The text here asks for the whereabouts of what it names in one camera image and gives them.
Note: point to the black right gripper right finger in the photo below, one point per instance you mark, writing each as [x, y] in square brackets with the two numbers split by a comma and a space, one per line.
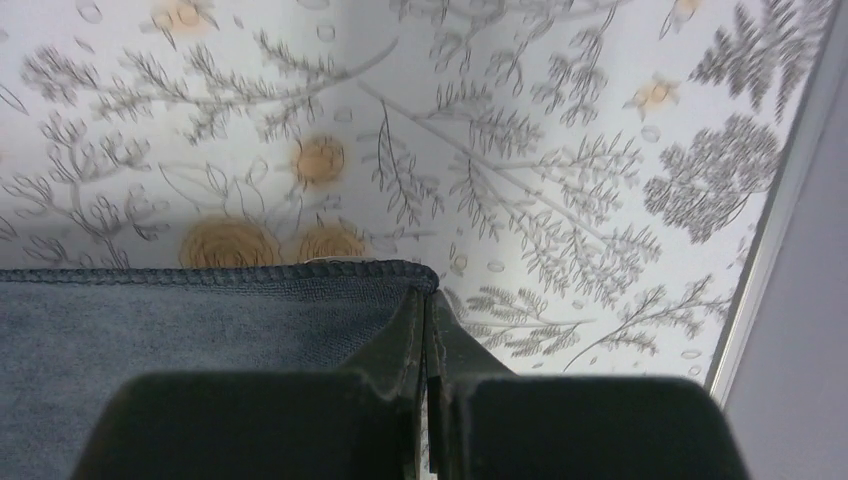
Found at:
[486, 422]

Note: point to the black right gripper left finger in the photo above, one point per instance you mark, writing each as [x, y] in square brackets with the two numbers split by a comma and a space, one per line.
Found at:
[359, 421]

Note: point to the dark grey cloth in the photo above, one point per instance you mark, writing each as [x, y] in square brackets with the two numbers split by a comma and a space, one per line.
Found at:
[70, 338]

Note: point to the floral table cloth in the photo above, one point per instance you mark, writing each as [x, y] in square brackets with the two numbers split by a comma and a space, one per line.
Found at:
[589, 180]

